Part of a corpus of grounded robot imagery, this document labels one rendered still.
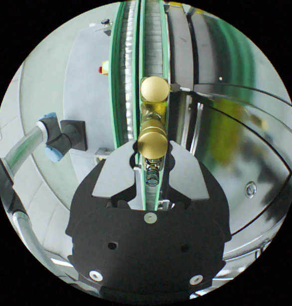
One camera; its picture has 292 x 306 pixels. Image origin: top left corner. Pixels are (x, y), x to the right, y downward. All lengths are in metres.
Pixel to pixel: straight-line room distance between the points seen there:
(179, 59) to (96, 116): 0.50
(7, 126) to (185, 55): 3.74
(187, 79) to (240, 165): 0.35
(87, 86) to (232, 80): 0.62
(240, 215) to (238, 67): 0.25
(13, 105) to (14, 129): 0.72
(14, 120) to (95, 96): 3.35
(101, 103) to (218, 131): 0.54
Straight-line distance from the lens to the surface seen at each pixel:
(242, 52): 0.25
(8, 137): 3.66
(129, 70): 0.43
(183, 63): 0.45
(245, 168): 0.16
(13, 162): 0.46
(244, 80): 0.23
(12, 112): 3.76
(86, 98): 0.66
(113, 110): 0.37
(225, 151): 0.20
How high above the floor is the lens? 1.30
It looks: 57 degrees down
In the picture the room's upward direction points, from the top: 174 degrees counter-clockwise
